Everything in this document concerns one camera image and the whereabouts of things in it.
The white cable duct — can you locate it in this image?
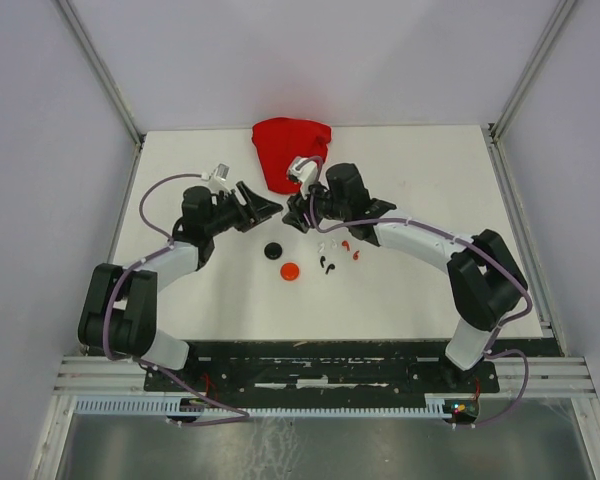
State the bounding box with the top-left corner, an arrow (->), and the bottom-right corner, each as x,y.
74,394 -> 451,419

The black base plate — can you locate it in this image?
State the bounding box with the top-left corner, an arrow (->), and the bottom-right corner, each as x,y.
144,339 -> 501,401

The black earbud charging case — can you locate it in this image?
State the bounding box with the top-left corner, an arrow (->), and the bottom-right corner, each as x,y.
264,242 -> 283,260

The left aluminium frame post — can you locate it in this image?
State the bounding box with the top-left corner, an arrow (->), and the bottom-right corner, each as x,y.
51,0 -> 145,146

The red cloth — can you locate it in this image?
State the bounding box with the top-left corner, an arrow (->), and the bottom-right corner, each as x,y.
252,117 -> 332,195

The orange earbud charging case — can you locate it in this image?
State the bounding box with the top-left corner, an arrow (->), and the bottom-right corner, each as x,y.
280,262 -> 300,281

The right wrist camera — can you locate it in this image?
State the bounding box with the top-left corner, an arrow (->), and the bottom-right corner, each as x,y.
287,156 -> 323,197

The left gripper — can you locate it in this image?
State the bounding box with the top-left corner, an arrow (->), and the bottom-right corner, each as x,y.
204,181 -> 282,236

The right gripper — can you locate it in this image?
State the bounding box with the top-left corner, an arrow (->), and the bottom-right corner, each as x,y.
282,175 -> 349,234

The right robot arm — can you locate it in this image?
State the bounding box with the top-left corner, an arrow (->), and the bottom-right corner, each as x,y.
283,157 -> 532,391

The right aluminium frame post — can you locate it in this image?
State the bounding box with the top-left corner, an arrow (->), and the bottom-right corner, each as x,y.
489,0 -> 581,144

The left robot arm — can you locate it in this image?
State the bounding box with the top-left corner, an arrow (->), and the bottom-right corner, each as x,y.
77,181 -> 283,390

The aluminium front rail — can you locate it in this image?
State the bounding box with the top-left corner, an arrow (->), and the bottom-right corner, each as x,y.
53,357 -> 596,401

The aluminium frame post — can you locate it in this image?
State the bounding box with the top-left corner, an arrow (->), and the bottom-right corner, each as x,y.
51,0 -> 145,146
489,0 -> 581,144

